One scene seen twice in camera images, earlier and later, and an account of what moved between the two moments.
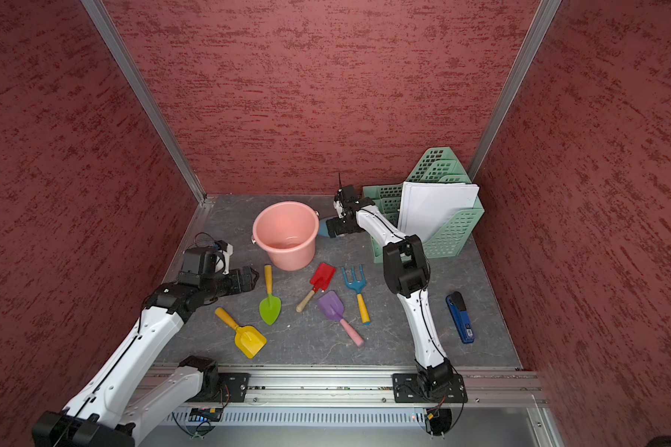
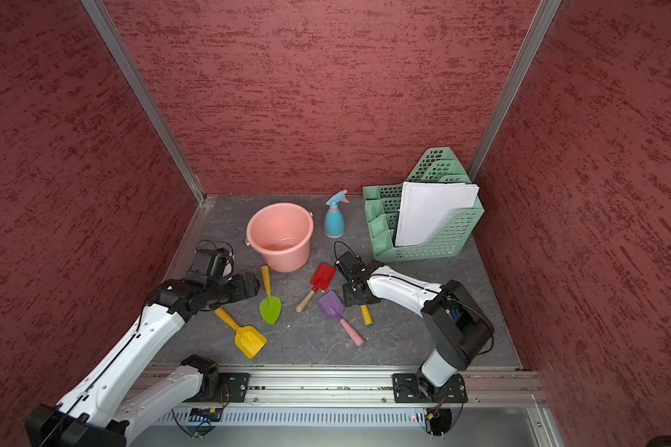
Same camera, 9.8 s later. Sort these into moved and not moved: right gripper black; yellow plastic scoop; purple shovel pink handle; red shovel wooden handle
Moved: right gripper black
Not moved: yellow plastic scoop; red shovel wooden handle; purple shovel pink handle
